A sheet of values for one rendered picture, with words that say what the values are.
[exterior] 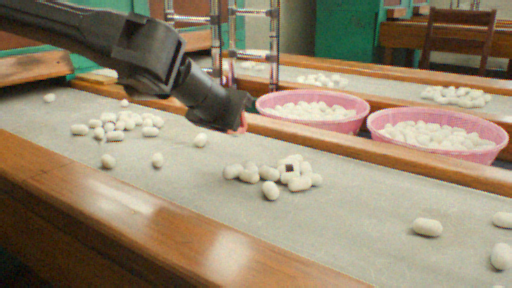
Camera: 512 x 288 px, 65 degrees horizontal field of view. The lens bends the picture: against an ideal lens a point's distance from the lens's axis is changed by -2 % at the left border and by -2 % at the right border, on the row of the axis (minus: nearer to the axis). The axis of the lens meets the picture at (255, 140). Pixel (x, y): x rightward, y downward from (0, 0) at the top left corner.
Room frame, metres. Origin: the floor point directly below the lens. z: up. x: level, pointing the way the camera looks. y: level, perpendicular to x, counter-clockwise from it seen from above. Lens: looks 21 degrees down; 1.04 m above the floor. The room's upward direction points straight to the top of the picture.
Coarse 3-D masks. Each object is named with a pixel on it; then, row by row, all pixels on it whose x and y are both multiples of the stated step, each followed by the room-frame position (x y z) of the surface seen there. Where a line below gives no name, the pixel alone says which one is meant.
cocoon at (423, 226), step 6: (414, 222) 0.44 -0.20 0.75; (420, 222) 0.44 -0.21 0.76; (426, 222) 0.43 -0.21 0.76; (432, 222) 0.43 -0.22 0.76; (438, 222) 0.43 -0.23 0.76; (414, 228) 0.44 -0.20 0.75; (420, 228) 0.43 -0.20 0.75; (426, 228) 0.43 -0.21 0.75; (432, 228) 0.43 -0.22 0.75; (438, 228) 0.43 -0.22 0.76; (426, 234) 0.43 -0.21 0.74; (432, 234) 0.43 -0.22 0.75; (438, 234) 0.43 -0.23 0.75
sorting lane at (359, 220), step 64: (64, 128) 0.84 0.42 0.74; (192, 128) 0.84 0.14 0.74; (192, 192) 0.55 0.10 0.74; (256, 192) 0.55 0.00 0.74; (320, 192) 0.55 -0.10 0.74; (384, 192) 0.55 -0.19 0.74; (448, 192) 0.55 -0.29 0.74; (320, 256) 0.39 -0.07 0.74; (384, 256) 0.39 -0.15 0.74; (448, 256) 0.39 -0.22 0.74
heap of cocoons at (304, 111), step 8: (288, 104) 1.02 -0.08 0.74; (304, 104) 1.02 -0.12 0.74; (312, 104) 1.03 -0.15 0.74; (320, 104) 1.03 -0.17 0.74; (272, 112) 0.96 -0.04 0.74; (280, 112) 0.95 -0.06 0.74; (288, 112) 0.96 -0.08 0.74; (296, 112) 0.95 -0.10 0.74; (304, 112) 0.95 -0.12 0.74; (312, 112) 0.97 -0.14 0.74; (320, 112) 0.95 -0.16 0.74; (328, 112) 0.95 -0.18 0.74; (336, 112) 0.95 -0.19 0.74; (344, 112) 0.95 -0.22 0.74; (352, 112) 0.94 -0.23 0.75; (328, 128) 0.84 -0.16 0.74
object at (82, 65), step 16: (224, 32) 1.83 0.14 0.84; (240, 32) 1.92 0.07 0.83; (224, 48) 1.83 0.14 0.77; (240, 48) 1.92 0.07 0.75; (80, 64) 1.26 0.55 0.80; (96, 64) 1.31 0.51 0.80; (48, 80) 1.32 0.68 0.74; (64, 80) 1.23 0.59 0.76; (0, 96) 1.12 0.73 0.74; (16, 96) 1.12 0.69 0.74; (0, 256) 1.00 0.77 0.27; (0, 272) 0.99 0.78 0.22; (16, 272) 1.03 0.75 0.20
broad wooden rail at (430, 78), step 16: (288, 64) 1.55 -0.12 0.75; (304, 64) 1.51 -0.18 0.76; (320, 64) 1.47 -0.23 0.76; (336, 64) 1.46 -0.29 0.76; (352, 64) 1.46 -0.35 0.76; (368, 64) 1.47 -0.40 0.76; (400, 80) 1.30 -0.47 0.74; (416, 80) 1.27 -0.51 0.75; (432, 80) 1.24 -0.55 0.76; (448, 80) 1.22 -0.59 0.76; (464, 80) 1.21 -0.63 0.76; (480, 80) 1.22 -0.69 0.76; (496, 80) 1.22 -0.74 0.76
